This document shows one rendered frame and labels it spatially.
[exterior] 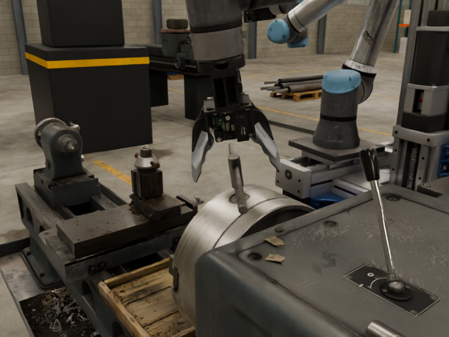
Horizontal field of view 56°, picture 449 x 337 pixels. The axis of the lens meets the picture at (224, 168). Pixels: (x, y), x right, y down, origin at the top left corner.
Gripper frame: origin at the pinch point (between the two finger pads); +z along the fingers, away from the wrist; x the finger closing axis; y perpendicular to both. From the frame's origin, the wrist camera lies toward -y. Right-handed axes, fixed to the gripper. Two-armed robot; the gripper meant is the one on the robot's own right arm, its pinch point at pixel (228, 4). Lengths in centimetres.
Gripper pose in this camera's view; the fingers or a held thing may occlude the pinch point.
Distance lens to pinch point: 178.0
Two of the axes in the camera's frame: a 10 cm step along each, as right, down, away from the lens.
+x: 6.1, -4.0, 6.9
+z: -7.8, -1.2, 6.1
